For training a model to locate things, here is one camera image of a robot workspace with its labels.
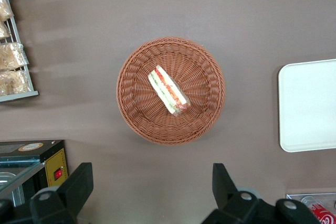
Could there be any red cola bottle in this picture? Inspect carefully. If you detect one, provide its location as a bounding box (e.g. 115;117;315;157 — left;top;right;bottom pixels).
301;196;336;224

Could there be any triangle sandwich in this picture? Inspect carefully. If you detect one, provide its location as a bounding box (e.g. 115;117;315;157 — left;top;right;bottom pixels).
147;65;191;118

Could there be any clear bag of crackers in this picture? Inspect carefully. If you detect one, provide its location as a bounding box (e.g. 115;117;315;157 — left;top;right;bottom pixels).
0;42;29;71
0;20;11;40
0;0;13;23
0;69;32;97

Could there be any cream rectangular tray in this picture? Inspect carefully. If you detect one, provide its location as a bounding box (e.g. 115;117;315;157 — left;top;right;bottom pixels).
278;58;336;153

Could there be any grey wire display rack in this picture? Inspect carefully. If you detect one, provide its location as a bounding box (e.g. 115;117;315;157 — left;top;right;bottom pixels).
0;0;39;103

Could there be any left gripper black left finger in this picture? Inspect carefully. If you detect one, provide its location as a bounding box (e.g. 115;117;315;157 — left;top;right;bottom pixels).
0;162;94;224

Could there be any clear acrylic bottle rack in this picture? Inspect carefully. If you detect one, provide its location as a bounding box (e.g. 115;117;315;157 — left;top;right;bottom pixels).
286;193;336;224

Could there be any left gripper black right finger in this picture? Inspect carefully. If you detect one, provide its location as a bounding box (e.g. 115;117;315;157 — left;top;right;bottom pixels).
201;163;322;224

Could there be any black food warmer cabinet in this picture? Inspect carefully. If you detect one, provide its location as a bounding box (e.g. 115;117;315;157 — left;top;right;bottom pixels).
0;140;69;208

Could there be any brown round wicker basket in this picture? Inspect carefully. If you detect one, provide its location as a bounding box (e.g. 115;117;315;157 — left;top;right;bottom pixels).
116;36;226;146

